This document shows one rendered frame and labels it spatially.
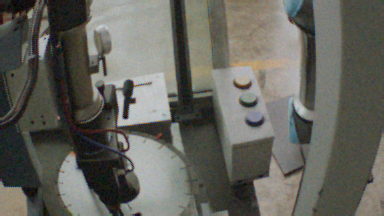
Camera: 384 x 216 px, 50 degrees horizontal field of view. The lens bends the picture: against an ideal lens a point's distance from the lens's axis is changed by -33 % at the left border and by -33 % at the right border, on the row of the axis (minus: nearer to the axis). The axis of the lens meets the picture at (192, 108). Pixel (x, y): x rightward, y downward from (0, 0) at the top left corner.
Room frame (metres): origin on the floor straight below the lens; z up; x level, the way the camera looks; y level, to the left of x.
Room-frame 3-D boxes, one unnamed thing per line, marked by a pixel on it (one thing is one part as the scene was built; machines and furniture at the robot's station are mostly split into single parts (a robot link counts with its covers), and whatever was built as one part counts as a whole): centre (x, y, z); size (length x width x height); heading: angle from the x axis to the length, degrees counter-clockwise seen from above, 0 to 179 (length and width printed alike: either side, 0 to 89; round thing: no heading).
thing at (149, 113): (1.12, 0.15, 0.82); 0.18 x 0.18 x 0.15; 5
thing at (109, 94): (0.71, 0.15, 1.17); 0.06 x 0.05 x 0.20; 176
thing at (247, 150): (1.08, -0.12, 0.82); 0.28 x 0.11 x 0.15; 5
